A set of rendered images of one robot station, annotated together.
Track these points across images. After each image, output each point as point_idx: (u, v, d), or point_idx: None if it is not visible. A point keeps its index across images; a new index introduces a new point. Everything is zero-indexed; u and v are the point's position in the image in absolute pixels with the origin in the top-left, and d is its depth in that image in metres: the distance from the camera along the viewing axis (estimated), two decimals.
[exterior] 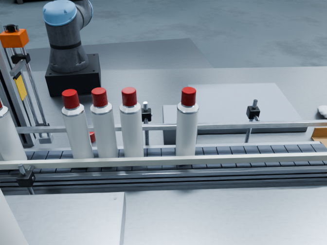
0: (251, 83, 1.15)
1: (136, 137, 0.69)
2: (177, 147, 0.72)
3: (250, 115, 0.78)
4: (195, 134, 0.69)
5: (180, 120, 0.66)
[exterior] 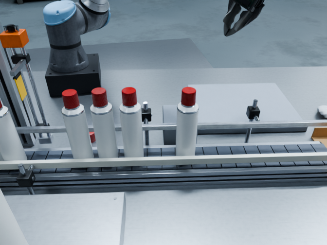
0: (251, 83, 1.15)
1: (136, 137, 0.69)
2: (177, 147, 0.72)
3: (250, 115, 0.78)
4: (195, 134, 0.69)
5: (180, 120, 0.66)
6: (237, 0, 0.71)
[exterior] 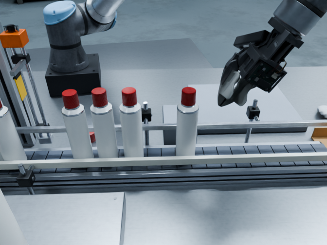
0: None
1: (136, 137, 0.69)
2: (177, 147, 0.72)
3: (250, 115, 0.78)
4: (195, 134, 0.69)
5: (180, 120, 0.66)
6: (253, 81, 0.55)
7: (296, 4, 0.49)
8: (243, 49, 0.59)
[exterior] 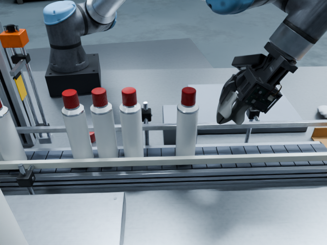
0: None
1: (136, 137, 0.69)
2: (177, 147, 0.72)
3: (250, 115, 0.78)
4: (195, 134, 0.69)
5: (180, 120, 0.66)
6: (250, 103, 0.58)
7: (290, 32, 0.52)
8: (241, 71, 0.62)
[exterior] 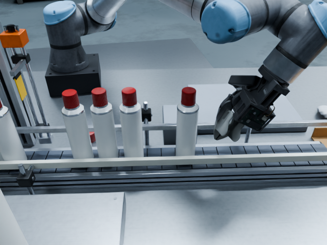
0: None
1: (136, 137, 0.69)
2: (177, 147, 0.72)
3: None
4: (195, 134, 0.69)
5: (180, 120, 0.66)
6: (245, 123, 0.61)
7: (282, 58, 0.55)
8: (236, 91, 0.65)
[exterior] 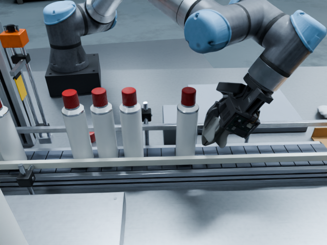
0: None
1: (136, 137, 0.69)
2: (177, 147, 0.72)
3: None
4: (195, 134, 0.69)
5: (180, 120, 0.66)
6: (230, 130, 0.62)
7: (266, 67, 0.57)
8: (223, 98, 0.66)
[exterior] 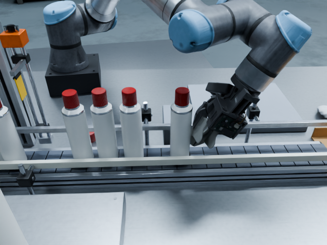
0: None
1: (136, 137, 0.69)
2: (171, 147, 0.72)
3: (250, 115, 0.78)
4: (190, 135, 0.69)
5: (174, 120, 0.66)
6: (218, 130, 0.62)
7: (252, 67, 0.56)
8: (211, 98, 0.66)
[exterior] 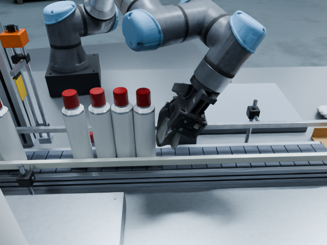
0: (251, 83, 1.15)
1: (128, 137, 0.69)
2: (136, 147, 0.71)
3: (250, 115, 0.78)
4: (154, 135, 0.69)
5: (136, 120, 0.66)
6: (178, 131, 0.62)
7: (208, 68, 0.56)
8: (173, 99, 0.66)
